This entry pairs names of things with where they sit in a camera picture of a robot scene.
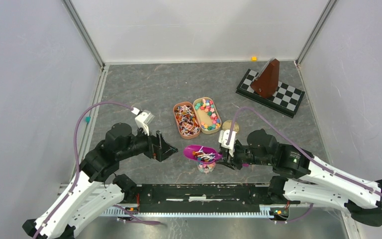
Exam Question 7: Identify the brown wooden metronome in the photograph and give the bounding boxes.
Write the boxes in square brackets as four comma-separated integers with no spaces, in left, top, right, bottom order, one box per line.
[250,58,280,99]

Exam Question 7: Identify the orange tray of lollipops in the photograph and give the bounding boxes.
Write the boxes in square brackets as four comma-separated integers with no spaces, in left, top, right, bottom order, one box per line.
[173,102,201,139]

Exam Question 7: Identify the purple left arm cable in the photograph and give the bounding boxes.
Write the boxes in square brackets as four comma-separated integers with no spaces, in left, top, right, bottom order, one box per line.
[32,101,141,239]

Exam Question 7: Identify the black white chessboard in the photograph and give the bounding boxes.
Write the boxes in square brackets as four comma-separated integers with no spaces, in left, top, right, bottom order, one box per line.
[235,68,306,119]

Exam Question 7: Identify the gold round lid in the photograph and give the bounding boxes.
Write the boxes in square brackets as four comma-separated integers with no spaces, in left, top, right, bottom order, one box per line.
[222,120,240,133]

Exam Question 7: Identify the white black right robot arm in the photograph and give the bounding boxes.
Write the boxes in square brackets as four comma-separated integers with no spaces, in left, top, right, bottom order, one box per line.
[218,129,382,227]

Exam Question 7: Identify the clear round plastic jar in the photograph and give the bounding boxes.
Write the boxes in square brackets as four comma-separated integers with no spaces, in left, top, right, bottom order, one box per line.
[197,162,216,174]

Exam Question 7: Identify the beige tray of star candies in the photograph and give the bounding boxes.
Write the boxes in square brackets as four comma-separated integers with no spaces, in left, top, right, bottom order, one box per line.
[193,97,222,134]

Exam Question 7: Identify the magenta plastic scoop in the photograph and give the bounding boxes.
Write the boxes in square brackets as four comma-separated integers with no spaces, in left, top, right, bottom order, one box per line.
[183,145,249,170]

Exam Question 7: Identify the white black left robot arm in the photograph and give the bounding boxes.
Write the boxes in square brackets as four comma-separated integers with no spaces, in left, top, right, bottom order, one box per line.
[22,123,178,239]

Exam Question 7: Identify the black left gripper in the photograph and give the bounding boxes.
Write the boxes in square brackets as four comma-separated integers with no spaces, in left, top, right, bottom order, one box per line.
[118,122,178,161]

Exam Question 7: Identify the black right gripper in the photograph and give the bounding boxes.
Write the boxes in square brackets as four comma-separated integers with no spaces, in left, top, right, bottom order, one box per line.
[215,141,273,170]

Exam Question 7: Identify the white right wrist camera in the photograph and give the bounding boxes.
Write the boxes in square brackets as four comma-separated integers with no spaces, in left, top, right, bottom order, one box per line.
[218,129,237,157]

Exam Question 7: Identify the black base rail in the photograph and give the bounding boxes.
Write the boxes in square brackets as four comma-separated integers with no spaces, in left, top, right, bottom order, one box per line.
[119,183,300,213]

